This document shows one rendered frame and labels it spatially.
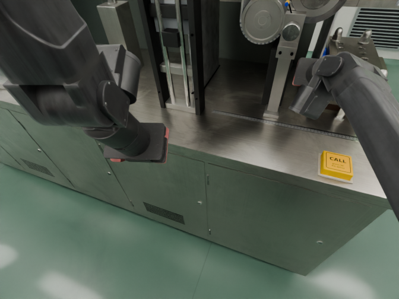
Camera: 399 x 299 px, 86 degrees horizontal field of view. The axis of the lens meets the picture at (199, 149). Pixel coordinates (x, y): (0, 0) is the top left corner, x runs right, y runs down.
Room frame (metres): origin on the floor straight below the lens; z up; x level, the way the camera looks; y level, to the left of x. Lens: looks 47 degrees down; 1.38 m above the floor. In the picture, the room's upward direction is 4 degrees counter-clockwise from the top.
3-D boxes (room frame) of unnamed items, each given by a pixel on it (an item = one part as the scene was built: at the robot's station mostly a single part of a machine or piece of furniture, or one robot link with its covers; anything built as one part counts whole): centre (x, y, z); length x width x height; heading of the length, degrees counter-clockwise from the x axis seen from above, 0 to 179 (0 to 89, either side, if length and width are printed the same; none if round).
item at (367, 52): (0.70, -0.54, 1.00); 0.40 x 0.16 x 0.06; 156
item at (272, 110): (0.60, -0.26, 1.05); 0.06 x 0.05 x 0.31; 156
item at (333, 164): (0.34, -0.36, 0.91); 0.07 x 0.07 x 0.02; 66
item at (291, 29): (0.57, -0.25, 1.18); 0.04 x 0.02 x 0.04; 66
